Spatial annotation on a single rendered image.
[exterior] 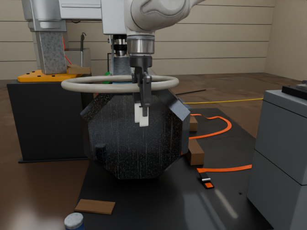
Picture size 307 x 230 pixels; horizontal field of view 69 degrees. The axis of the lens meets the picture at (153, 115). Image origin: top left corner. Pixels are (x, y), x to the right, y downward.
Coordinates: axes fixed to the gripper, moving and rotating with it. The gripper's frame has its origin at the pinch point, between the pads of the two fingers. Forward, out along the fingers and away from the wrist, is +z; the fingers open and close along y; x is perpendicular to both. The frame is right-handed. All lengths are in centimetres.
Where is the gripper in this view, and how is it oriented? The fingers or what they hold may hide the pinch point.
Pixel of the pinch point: (141, 115)
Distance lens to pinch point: 78.0
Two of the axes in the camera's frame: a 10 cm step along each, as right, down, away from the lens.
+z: -0.1, 9.7, 2.5
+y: -3.9, -2.3, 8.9
